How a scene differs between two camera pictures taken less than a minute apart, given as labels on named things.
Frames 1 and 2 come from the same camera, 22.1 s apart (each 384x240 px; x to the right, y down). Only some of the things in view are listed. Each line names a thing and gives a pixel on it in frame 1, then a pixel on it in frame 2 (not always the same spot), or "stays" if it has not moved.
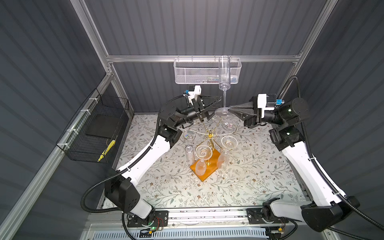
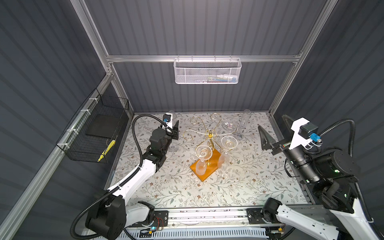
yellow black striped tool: [108, 149] stays
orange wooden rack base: [211, 166] stays
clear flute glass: [228, 143] stays
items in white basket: [215, 79] stays
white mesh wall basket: [204, 70] stays
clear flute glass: [224, 84] -> [243, 121]
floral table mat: [221, 162] stays
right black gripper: [245, 114] -> [270, 142]
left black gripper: [200, 111] -> [174, 136]
